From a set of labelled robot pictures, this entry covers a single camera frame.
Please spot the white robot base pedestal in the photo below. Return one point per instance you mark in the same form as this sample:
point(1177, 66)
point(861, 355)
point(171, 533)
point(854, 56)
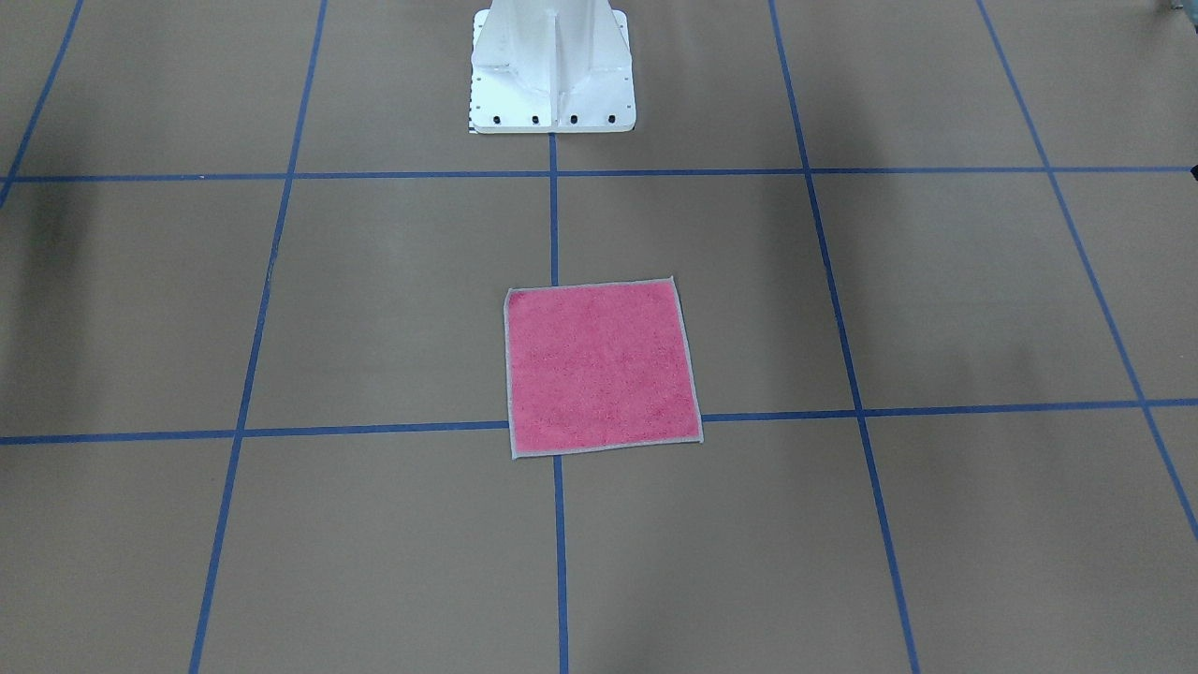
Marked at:
point(551, 67)

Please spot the pink towel with grey back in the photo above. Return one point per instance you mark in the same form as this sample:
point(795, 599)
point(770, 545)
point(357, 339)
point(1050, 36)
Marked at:
point(589, 368)

